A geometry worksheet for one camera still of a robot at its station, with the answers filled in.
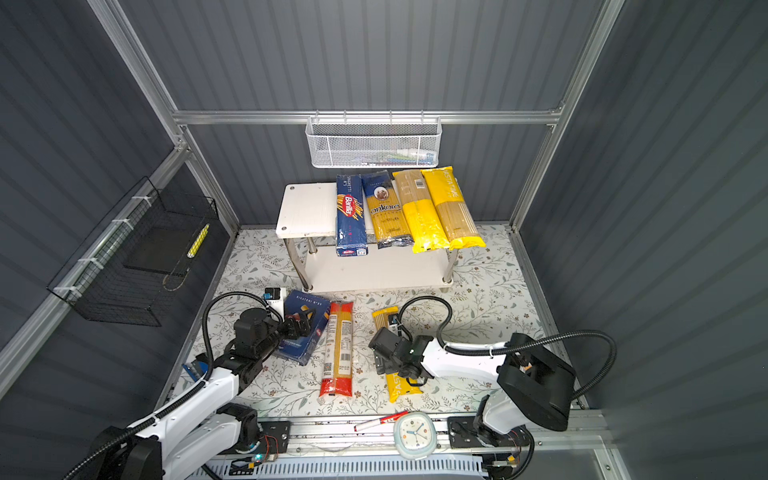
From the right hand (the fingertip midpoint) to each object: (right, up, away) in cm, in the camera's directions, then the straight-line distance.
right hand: (395, 358), depth 86 cm
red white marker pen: (-2, -12, -10) cm, 16 cm away
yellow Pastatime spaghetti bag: (+1, -5, -7) cm, 8 cm away
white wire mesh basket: (-9, +77, +38) cm, 86 cm away
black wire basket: (-65, +27, -15) cm, 72 cm away
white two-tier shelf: (-23, +39, -10) cm, 46 cm away
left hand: (-27, +14, -1) cm, 31 cm away
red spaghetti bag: (-16, -4, -5) cm, 17 cm away
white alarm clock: (+5, -14, -14) cm, 20 cm away
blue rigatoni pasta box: (-26, +4, -4) cm, 27 cm away
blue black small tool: (-56, -2, -3) cm, 56 cm away
